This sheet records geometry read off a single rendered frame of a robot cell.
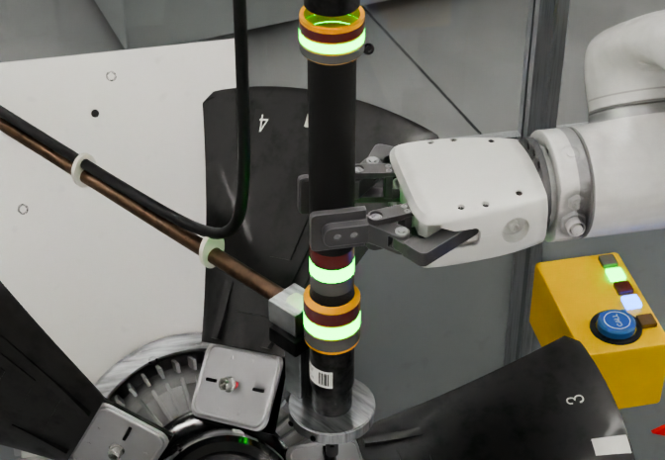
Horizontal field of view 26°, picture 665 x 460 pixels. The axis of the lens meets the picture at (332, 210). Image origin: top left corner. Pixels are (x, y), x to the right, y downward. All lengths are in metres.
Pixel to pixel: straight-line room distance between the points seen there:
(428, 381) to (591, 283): 0.62
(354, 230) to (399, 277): 1.02
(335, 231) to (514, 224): 0.13
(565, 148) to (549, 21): 0.82
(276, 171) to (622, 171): 0.32
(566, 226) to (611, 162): 0.06
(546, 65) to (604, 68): 0.82
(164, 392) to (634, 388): 0.54
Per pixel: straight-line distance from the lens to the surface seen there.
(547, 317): 1.62
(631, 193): 1.06
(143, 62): 1.44
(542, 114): 1.95
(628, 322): 1.56
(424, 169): 1.05
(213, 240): 1.18
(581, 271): 1.63
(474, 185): 1.03
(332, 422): 1.15
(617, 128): 1.07
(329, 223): 1.02
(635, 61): 1.06
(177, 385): 1.31
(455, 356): 2.17
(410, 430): 1.26
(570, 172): 1.05
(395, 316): 2.08
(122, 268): 1.42
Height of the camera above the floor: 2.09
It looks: 37 degrees down
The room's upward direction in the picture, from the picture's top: straight up
